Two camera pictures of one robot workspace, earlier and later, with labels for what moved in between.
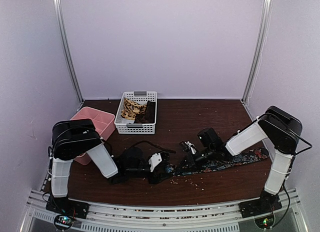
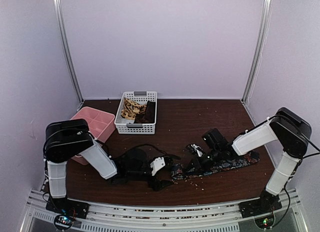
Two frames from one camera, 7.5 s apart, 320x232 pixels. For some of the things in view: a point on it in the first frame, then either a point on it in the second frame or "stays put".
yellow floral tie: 132,108 stays put
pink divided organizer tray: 104,123 stays put
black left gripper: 156,179 to 157,186
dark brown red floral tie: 148,117 stays put
